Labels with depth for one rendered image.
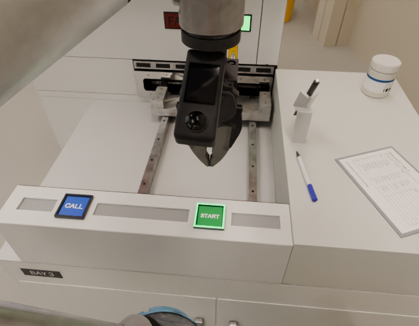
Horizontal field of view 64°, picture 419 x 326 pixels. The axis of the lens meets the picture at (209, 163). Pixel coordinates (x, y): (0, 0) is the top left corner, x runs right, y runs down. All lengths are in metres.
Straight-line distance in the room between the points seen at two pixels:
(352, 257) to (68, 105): 1.04
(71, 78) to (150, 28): 0.34
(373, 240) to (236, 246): 0.24
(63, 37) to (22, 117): 2.69
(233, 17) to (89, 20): 0.23
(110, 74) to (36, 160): 1.34
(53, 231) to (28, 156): 1.79
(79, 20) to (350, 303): 0.75
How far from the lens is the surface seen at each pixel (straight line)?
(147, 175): 0.87
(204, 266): 0.68
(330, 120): 0.89
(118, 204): 0.67
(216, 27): 0.38
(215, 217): 0.62
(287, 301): 0.80
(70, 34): 0.18
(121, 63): 1.14
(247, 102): 1.07
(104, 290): 0.85
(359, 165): 0.78
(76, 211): 0.68
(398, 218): 0.71
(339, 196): 0.70
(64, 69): 1.23
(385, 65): 0.98
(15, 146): 2.59
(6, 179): 2.36
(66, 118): 1.36
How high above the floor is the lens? 1.46
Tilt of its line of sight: 44 degrees down
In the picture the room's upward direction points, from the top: straight up
